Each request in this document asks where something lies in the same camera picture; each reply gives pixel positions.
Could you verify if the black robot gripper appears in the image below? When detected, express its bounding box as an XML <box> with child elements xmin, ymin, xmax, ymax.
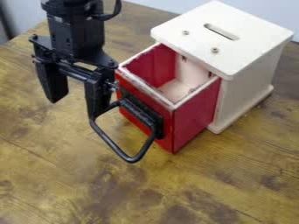
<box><xmin>29</xmin><ymin>10</ymin><xmax>117</xmax><ymax>103</ymax></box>

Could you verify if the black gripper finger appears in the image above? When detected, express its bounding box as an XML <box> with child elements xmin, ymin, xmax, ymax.
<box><xmin>83</xmin><ymin>79</ymin><xmax>111</xmax><ymax>119</ymax></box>

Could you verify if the black metal drawer handle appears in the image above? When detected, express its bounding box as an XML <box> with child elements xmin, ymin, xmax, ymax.
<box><xmin>87</xmin><ymin>86</ymin><xmax>165</xmax><ymax>164</ymax></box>

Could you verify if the red wooden drawer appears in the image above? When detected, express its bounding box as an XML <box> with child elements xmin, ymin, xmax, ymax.
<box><xmin>115</xmin><ymin>44</ymin><xmax>221</xmax><ymax>153</ymax></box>

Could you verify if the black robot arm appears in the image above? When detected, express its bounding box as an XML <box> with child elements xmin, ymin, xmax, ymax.
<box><xmin>29</xmin><ymin>0</ymin><xmax>121</xmax><ymax>120</ymax></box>

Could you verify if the white wooden box cabinet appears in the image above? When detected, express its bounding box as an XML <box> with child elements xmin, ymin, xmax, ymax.
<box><xmin>150</xmin><ymin>1</ymin><xmax>293</xmax><ymax>134</ymax></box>

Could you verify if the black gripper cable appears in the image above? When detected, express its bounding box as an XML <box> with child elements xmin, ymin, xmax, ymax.
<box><xmin>87</xmin><ymin>0</ymin><xmax>122</xmax><ymax>22</ymax></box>

